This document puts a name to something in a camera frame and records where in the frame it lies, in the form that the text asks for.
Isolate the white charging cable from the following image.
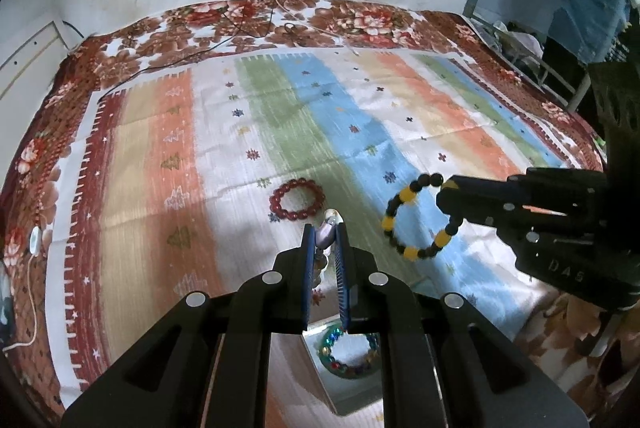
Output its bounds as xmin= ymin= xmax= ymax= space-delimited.
xmin=274 ymin=0 xmax=362 ymax=56

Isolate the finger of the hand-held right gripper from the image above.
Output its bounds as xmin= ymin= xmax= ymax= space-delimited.
xmin=442 ymin=175 xmax=531 ymax=205
xmin=436 ymin=192 xmax=508 ymax=230

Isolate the dark red bead bracelet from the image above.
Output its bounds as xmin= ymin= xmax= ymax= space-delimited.
xmin=269 ymin=178 xmax=327 ymax=217

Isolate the yellow and black bead bracelet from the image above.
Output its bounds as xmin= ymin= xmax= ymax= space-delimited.
xmin=381 ymin=172 xmax=467 ymax=261

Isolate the white bed headboard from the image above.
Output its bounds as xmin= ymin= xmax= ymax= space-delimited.
xmin=0 ymin=21 xmax=69 ymax=102

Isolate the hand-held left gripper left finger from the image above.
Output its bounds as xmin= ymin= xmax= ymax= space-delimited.
xmin=61 ymin=223 xmax=317 ymax=428

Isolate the red floral blanket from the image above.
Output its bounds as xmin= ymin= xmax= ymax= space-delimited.
xmin=0 ymin=0 xmax=640 ymax=428

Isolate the multicolour glass bead bracelet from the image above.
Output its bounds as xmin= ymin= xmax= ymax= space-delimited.
xmin=319 ymin=327 xmax=382 ymax=380

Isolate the striped pastel cloth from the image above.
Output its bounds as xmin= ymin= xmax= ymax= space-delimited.
xmin=45 ymin=48 xmax=608 ymax=428

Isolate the white bead bracelet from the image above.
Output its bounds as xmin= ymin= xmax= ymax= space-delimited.
xmin=311 ymin=208 xmax=344 ymax=305

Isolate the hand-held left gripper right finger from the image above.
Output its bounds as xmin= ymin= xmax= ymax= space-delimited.
xmin=334 ymin=222 xmax=591 ymax=428

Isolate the white cable with switch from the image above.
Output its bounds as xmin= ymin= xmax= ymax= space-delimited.
xmin=2 ymin=228 xmax=49 ymax=354

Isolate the silver metal tin box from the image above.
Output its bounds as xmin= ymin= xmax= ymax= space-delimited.
xmin=300 ymin=318 xmax=387 ymax=420

